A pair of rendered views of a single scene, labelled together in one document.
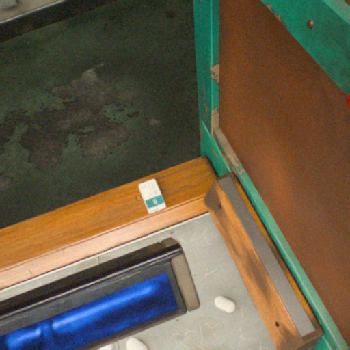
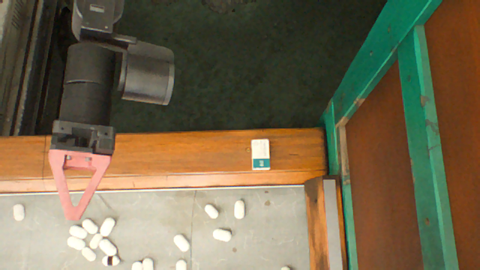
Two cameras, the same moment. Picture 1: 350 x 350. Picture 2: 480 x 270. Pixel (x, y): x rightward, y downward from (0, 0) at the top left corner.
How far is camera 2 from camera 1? 36 cm
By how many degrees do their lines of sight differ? 20
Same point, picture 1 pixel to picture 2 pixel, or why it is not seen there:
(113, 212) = (221, 156)
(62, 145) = not seen: outside the picture
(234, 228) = (319, 227)
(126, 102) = not seen: outside the picture
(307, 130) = (400, 242)
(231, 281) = (301, 256)
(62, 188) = (171, 34)
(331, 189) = not seen: outside the picture
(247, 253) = (322, 254)
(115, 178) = (229, 42)
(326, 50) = (427, 248)
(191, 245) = (279, 210)
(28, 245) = (137, 160)
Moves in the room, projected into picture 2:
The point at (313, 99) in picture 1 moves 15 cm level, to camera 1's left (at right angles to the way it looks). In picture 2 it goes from (412, 238) to (289, 212)
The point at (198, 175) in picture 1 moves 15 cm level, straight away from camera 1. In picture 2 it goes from (309, 148) to (328, 83)
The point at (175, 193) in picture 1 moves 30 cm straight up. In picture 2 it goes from (282, 157) to (301, 115)
